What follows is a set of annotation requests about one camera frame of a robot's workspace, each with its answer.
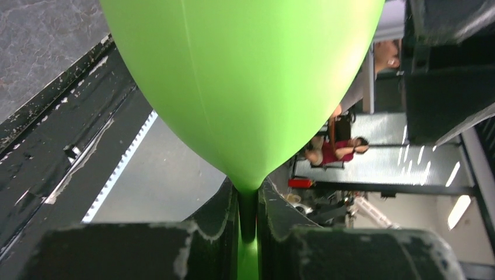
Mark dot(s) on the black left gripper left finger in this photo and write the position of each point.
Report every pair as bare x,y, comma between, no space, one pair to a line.
214,247

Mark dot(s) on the person in red shirt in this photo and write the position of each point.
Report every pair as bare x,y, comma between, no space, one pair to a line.
323,152

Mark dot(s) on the person in grey shirt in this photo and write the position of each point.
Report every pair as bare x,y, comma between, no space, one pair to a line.
385,55

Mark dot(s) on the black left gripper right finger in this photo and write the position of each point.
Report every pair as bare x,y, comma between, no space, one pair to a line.
278,246

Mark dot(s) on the green plastic wine glass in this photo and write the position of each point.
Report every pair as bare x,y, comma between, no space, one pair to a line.
244,84

